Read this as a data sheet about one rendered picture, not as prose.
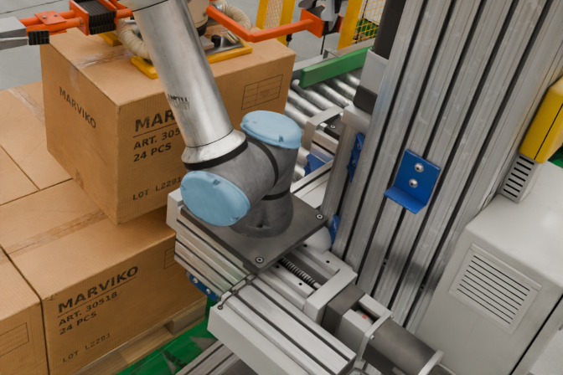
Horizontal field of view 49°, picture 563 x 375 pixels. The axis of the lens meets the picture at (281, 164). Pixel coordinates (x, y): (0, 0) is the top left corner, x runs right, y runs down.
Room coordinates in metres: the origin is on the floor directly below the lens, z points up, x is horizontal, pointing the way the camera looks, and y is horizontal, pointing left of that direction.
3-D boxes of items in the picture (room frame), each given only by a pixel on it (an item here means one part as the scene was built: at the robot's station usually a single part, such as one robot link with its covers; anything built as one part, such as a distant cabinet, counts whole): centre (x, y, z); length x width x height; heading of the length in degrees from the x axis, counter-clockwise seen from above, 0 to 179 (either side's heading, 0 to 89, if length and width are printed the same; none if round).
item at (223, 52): (1.50, 0.29, 1.10); 0.34 x 0.10 x 0.05; 140
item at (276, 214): (0.96, 0.03, 1.09); 0.15 x 0.15 x 0.10
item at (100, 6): (1.37, 0.53, 1.20); 0.10 x 0.08 x 0.06; 50
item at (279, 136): (0.96, 0.03, 1.20); 0.13 x 0.12 x 0.14; 157
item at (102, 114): (1.56, 0.37, 0.87); 0.60 x 0.40 x 0.40; 140
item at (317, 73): (3.02, -0.48, 0.60); 1.60 x 0.10 x 0.09; 141
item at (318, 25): (1.62, -0.03, 1.20); 0.09 x 0.08 x 0.05; 50
